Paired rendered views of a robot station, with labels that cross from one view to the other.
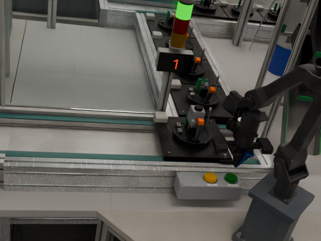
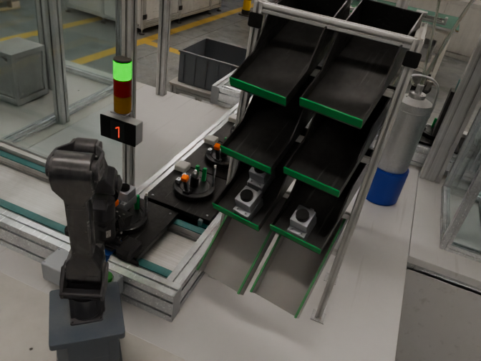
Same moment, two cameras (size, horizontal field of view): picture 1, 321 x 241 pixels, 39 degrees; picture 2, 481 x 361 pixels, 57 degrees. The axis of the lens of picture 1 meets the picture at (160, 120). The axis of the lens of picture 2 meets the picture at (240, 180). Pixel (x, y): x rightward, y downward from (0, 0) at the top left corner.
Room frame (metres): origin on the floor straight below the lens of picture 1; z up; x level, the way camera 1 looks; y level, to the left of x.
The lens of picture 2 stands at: (0.66, -0.95, 1.85)
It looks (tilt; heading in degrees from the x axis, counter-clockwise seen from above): 33 degrees down; 33
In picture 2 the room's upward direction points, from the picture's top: 10 degrees clockwise
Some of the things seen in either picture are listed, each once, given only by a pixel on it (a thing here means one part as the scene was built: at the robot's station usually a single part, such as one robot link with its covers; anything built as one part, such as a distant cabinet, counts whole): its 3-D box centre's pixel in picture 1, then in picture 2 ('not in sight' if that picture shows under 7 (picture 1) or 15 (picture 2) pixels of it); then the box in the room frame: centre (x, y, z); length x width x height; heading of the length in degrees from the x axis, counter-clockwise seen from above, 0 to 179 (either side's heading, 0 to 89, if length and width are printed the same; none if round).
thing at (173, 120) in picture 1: (190, 137); (124, 222); (1.35, -0.12, 0.96); 0.24 x 0.24 x 0.02; 16
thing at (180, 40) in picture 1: (178, 38); (122, 102); (1.44, 0.00, 1.28); 0.05 x 0.05 x 0.05
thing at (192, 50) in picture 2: not in sight; (228, 69); (3.18, 0.94, 0.73); 0.62 x 0.42 x 0.23; 106
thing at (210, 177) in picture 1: (210, 178); not in sight; (1.14, -0.19, 0.96); 0.04 x 0.04 x 0.02
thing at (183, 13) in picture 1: (184, 9); (122, 69); (1.44, 0.00, 1.38); 0.05 x 0.05 x 0.05
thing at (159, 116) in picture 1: (160, 118); not in sight; (1.41, 0.00, 0.97); 0.05 x 0.05 x 0.04; 16
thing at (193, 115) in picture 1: (196, 113); (126, 194); (1.36, -0.12, 1.06); 0.08 x 0.04 x 0.07; 16
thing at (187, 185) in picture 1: (208, 185); (82, 276); (1.14, -0.19, 0.93); 0.21 x 0.07 x 0.06; 106
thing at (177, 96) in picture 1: (204, 90); (195, 179); (1.62, -0.15, 1.01); 0.24 x 0.24 x 0.13; 16
